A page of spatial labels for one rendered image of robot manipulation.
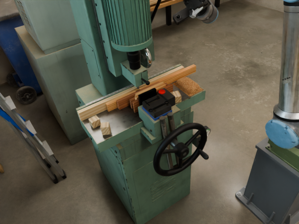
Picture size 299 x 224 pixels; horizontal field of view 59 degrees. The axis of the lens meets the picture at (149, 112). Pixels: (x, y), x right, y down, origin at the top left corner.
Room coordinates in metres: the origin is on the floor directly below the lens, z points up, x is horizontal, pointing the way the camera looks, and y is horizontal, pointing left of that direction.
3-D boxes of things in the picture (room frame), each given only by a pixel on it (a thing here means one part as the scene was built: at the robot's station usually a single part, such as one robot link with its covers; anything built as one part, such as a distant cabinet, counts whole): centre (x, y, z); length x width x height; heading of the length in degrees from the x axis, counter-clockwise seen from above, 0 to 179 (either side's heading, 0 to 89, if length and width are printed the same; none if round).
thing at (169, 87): (0.98, -0.03, 0.93); 0.22 x 0.01 x 0.06; 119
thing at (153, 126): (0.87, -0.04, 0.92); 0.15 x 0.13 x 0.09; 119
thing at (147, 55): (1.21, 0.00, 1.02); 0.12 x 0.03 x 0.12; 29
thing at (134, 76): (1.06, 0.05, 1.03); 0.14 x 0.07 x 0.09; 29
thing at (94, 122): (0.87, 0.25, 0.92); 0.04 x 0.04 x 0.04; 32
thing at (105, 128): (0.81, 0.20, 0.92); 0.04 x 0.03 x 0.05; 91
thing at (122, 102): (1.02, 0.04, 0.92); 0.25 x 0.02 x 0.05; 119
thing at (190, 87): (1.08, -0.21, 0.92); 0.14 x 0.09 x 0.04; 29
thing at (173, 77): (1.08, -0.04, 0.92); 0.54 x 0.02 x 0.04; 119
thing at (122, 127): (0.94, 0.00, 0.87); 0.61 x 0.30 x 0.06; 119
